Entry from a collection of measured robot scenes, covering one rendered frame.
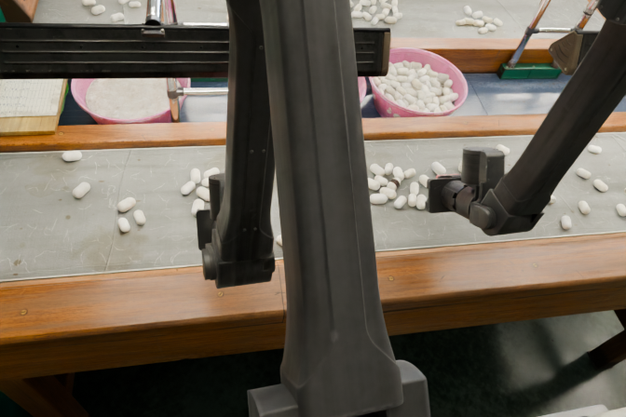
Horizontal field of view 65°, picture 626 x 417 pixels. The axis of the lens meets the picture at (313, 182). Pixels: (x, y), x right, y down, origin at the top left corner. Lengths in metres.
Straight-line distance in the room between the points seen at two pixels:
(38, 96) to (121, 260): 0.45
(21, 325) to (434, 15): 1.38
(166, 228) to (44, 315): 0.25
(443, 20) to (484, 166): 0.91
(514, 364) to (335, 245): 1.63
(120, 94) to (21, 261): 0.46
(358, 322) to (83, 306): 0.69
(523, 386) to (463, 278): 0.91
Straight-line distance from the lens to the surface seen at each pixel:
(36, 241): 1.04
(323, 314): 0.28
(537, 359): 1.92
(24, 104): 1.23
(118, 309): 0.90
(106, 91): 1.30
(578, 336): 2.05
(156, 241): 0.98
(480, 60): 1.58
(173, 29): 0.81
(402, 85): 1.36
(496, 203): 0.79
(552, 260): 1.11
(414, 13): 1.67
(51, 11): 1.57
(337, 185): 0.27
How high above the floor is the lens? 1.57
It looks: 51 degrees down
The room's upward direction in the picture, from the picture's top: 11 degrees clockwise
